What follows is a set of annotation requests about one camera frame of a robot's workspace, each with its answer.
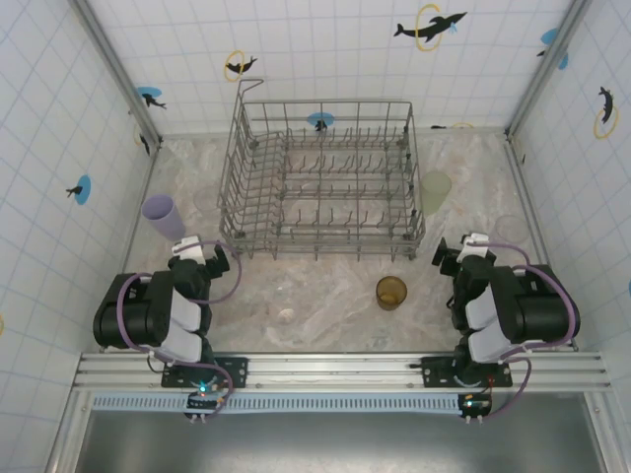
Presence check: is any frosted pale green cup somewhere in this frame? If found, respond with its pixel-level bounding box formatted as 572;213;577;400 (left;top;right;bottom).
419;170;454;217

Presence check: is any purple plastic cup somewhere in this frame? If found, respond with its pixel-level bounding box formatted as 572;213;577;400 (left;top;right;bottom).
141;194;187;242

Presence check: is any amber glass cup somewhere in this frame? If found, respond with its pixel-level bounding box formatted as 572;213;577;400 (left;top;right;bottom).
375;275;409;311

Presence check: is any black controller board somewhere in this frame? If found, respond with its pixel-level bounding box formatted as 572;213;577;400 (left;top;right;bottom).
183;378;224;426
456;391;493;426

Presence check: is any grey metal panel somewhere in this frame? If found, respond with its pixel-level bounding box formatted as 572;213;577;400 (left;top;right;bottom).
81;393;607;473

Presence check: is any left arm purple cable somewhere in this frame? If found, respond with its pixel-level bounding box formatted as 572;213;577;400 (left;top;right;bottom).
115;238;243;418

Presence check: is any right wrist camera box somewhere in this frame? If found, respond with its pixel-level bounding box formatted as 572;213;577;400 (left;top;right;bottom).
460;234;494;257

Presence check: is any grey wire dish rack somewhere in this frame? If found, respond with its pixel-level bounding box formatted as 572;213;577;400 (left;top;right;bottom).
218;78;427;262

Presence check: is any aluminium floor rail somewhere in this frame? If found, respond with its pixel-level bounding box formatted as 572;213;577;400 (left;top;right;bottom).
505;130;581;352

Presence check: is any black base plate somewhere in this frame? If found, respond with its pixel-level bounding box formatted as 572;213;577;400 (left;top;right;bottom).
161;355;249;390
421;354;514;390

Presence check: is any aluminium mounting rail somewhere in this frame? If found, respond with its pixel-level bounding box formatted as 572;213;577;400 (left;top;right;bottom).
72;350;613;394

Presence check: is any light blue cable duct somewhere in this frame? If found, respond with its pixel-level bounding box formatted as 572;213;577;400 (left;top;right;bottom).
92;392;467;415

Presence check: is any aluminium corner post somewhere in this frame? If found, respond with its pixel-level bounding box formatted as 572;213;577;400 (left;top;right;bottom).
503;0;600;139
68;0;164;147

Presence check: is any small dolphin yellow ring sticker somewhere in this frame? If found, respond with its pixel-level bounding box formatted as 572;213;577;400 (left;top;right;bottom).
224;48;259;83

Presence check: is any large dolphin yellow ring sticker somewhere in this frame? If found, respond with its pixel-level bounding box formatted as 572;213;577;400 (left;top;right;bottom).
392;3;468;53

